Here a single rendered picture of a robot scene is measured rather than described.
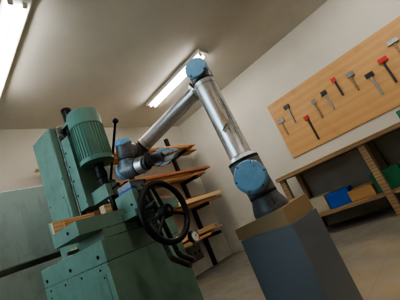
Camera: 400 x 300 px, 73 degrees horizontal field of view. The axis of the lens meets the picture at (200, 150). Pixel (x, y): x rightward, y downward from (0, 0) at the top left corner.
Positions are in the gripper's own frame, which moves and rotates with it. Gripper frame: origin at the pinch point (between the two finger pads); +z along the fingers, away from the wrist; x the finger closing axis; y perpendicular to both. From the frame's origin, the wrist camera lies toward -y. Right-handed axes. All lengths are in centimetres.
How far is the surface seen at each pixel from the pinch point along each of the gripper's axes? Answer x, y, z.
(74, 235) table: 24, -38, -34
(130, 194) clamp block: 13.9, -17.5, -19.5
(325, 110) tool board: -32, 289, 93
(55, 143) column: -27, -8, -67
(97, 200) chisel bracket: 11.2, -7.7, -47.5
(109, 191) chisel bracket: 8.9, -8.7, -38.1
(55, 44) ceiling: -145, 61, -119
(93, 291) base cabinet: 48, -30, -40
